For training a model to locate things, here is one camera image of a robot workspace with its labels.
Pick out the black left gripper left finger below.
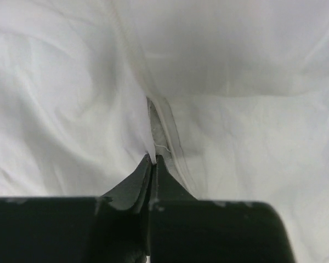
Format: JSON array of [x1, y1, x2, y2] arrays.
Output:
[[0, 156, 152, 262]]

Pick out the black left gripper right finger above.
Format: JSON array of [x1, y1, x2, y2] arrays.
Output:
[[148, 155, 295, 262]]

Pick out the white pillowcase with cream ruffle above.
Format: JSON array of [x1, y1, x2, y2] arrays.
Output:
[[0, 1, 329, 262]]

